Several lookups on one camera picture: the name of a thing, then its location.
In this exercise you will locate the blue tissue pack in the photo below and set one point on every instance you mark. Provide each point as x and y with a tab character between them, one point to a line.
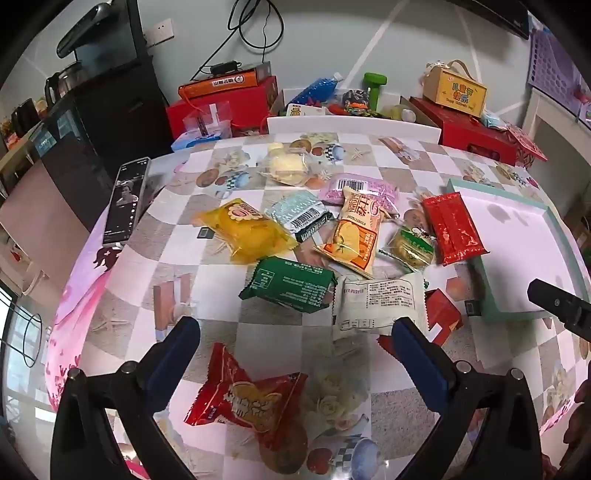
191	141

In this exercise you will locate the clear packet with yellow cake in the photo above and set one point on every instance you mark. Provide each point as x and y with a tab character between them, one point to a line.
286	168

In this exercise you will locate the black water dispenser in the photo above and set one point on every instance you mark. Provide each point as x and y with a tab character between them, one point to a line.
106	32

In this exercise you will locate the teal rimmed white tray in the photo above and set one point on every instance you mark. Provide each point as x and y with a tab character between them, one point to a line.
512	240

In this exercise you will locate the pale blue wipes pack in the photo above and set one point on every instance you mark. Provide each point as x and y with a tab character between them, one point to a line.
494	121

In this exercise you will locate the black cabinet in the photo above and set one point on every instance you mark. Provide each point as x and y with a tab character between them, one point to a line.
111	129

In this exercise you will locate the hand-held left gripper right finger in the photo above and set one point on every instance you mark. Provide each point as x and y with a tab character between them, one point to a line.
425	364

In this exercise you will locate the red patterned snack packet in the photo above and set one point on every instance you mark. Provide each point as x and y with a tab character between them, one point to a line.
455	228

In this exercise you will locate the blue bead bottle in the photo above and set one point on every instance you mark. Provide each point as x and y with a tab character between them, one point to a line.
314	90

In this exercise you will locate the red popcorn snack bag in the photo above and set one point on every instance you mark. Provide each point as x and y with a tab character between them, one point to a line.
244	401

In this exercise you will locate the white shelf unit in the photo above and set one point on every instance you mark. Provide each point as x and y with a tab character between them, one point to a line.
540	124

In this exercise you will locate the small red patterned box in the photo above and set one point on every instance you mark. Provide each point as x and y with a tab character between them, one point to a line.
526	145

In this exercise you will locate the glass kettle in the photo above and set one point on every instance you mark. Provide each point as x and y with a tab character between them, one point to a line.
64	83

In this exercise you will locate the orange flat box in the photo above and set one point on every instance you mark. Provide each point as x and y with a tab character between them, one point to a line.
221	83

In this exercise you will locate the small yellow card box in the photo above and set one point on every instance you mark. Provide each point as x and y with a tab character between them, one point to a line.
307	110

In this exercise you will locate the pink snack packet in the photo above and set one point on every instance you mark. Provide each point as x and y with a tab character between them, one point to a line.
364	187

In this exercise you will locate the black power adapter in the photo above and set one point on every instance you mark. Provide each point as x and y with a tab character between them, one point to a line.
226	67

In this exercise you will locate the small green clear snack packet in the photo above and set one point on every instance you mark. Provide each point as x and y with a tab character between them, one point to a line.
411	247

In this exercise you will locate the green dumbbell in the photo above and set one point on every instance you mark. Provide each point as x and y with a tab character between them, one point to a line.
375	87

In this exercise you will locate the white wall socket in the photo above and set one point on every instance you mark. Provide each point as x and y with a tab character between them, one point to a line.
158	32

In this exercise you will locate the dark green biscuit packet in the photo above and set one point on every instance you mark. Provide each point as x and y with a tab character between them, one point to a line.
291	284

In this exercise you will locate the clear plastic bottle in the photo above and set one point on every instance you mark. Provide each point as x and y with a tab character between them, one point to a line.
405	113

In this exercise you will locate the dark colourful bag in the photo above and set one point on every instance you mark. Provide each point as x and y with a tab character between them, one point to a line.
356	101

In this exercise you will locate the small red snack packet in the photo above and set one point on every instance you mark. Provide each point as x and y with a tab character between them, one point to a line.
443	314

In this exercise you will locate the smartphone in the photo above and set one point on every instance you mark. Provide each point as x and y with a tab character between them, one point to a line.
125	201

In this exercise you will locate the orange and cream snack packet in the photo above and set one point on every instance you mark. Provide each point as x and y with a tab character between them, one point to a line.
355	235

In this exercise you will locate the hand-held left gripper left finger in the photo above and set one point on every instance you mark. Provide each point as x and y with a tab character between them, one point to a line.
171	353

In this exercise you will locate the yellow bread packet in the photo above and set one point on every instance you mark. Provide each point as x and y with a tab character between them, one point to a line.
244	230

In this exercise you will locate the white cardboard box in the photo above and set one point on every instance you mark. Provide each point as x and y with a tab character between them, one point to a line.
351	127

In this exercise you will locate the purple pegboard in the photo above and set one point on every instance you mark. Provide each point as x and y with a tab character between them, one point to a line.
554	64

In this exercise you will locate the large red gift box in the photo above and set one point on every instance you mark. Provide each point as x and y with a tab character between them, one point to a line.
249	99

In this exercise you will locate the white snack packet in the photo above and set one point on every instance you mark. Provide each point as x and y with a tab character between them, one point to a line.
381	302

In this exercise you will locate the pale teal biscuit packet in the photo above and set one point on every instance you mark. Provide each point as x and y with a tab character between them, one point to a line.
300	214

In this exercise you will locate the clear plastic box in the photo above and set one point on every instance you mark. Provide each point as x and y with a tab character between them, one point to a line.
207	120

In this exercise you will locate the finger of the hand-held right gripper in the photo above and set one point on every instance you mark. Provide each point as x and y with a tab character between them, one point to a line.
561	304

